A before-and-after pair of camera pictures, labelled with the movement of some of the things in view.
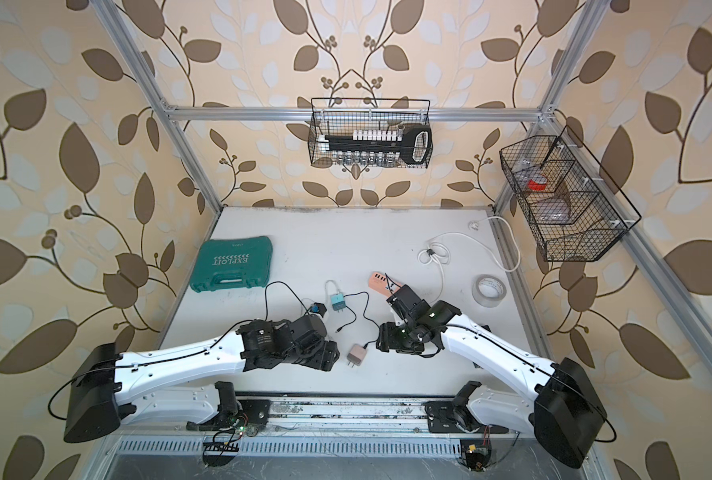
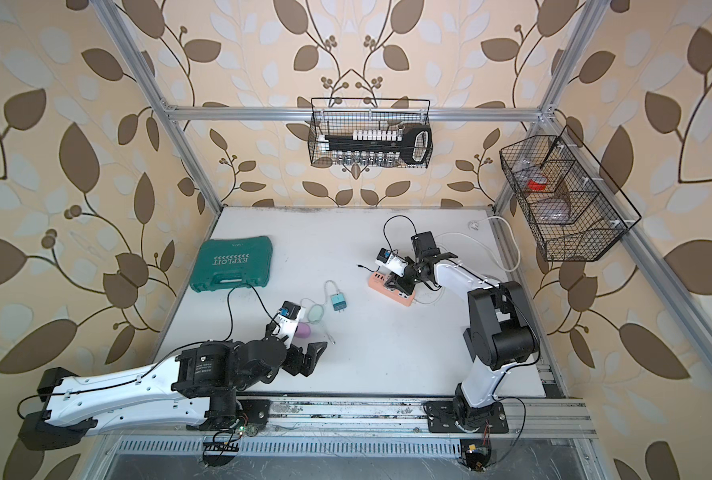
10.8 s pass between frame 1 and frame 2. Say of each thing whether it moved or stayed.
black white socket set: stayed
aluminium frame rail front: stayed
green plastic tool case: stayed
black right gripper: moved
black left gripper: moved
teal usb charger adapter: stayed
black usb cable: moved
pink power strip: stayed
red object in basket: stayed
